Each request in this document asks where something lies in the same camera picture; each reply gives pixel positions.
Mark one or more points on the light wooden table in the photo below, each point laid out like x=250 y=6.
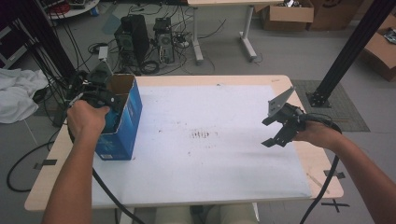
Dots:
x=314 y=158

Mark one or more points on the black computer tower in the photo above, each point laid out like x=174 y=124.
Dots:
x=134 y=34

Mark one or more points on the small white power supply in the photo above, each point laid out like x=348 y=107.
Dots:
x=103 y=53

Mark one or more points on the white table mat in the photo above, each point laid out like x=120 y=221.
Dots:
x=218 y=168

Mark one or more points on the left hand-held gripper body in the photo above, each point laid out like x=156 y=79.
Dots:
x=93 y=84

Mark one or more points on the black tape strip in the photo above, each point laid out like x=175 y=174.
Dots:
x=339 y=174
x=46 y=162

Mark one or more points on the grey floor mat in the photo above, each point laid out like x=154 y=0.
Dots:
x=339 y=105

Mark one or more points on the black aluminium post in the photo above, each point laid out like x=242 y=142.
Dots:
x=351 y=46

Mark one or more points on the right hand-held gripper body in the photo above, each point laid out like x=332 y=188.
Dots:
x=289 y=115

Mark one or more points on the grey computer tower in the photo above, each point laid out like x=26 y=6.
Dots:
x=165 y=40

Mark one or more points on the closed cardboard box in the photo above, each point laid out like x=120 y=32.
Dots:
x=334 y=14

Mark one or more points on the blue cardboard box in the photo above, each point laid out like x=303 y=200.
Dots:
x=124 y=140

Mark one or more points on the round white table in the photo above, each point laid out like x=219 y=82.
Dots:
x=74 y=11

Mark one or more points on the black metal frame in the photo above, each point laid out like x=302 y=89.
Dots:
x=46 y=40

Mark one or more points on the white crumpled cloth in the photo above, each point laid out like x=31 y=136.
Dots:
x=18 y=93

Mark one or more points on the person's right hand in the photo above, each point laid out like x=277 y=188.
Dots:
x=320 y=133

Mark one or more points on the white desk with legs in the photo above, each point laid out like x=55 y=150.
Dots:
x=247 y=34

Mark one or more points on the large cardboard box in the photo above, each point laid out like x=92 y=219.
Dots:
x=379 y=53

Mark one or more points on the person's left hand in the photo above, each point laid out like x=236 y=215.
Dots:
x=85 y=121

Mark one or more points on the open cardboard box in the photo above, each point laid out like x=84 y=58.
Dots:
x=288 y=17

